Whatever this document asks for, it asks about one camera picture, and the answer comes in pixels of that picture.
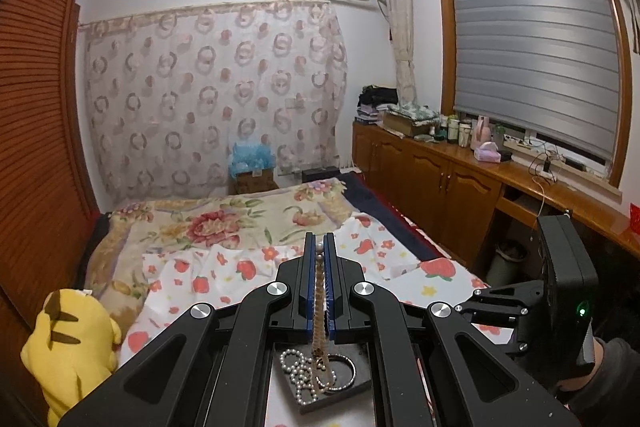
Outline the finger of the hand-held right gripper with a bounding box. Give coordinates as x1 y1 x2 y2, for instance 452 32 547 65
470 283 543 308
454 299 532 358

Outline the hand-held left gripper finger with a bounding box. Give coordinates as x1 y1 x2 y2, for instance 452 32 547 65
57 232 322 427
323 232 577 427

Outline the beige beaded necklace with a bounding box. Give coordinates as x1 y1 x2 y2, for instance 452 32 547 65
309 243 337 400

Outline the black jewelry box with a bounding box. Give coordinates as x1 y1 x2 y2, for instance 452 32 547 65
270 341 376 414

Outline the person's right forearm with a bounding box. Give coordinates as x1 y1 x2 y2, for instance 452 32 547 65
555 336 640 427

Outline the grey trash bin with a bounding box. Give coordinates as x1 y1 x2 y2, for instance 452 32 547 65
487 240 529 294

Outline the white strawberry flower blanket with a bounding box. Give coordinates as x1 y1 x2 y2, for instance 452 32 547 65
122 257 506 427

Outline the white strawberry print sheet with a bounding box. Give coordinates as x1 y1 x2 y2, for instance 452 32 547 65
142 212 426 308

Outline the white pearl strand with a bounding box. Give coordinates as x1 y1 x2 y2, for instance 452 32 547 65
279 349 321 406

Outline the silver metal bangle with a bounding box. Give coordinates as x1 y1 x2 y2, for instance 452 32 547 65
325 353 357 394

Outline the dark blue bedspread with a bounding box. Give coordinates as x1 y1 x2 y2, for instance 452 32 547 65
339 173 471 269

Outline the low black box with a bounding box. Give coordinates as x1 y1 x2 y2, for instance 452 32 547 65
301 166 341 184

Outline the brown woven basket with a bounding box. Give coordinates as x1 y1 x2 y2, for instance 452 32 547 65
234 168 279 196

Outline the long wooden cabinet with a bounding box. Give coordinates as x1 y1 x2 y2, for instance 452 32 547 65
351 119 640 269

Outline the beige floral blanket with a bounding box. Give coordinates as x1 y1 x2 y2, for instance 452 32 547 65
85 179 362 343

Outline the pink tissue box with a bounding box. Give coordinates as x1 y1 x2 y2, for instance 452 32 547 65
473 142 503 164

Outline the white power strip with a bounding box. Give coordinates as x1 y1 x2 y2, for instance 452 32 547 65
502 134 534 153

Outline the brown cardboard box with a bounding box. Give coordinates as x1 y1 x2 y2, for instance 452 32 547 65
382 109 422 138

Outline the row of cosmetic bottles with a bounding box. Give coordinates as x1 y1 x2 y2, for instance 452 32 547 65
439 113 474 148

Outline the stack of folded clothes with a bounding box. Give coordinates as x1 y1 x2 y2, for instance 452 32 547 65
357 84 399 124

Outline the green patterned folded cloth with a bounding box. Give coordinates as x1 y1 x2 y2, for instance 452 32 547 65
387 102 442 123

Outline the grey striped window blind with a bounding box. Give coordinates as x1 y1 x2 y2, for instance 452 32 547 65
445 0 624 164

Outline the cream window curtain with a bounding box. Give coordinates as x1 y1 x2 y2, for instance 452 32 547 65
381 0 419 108

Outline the yellow plush toy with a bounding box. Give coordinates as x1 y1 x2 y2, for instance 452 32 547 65
21 288 124 427

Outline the wooden louvred wardrobe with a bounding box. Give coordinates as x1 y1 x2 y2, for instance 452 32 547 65
0 0 102 427

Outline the black charger with cables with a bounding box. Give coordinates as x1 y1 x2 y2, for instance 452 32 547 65
529 146 567 181

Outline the sheer ring-patterned curtain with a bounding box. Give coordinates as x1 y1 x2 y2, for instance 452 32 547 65
79 0 349 208

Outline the wooden window frame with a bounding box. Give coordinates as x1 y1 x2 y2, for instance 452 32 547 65
434 0 635 188

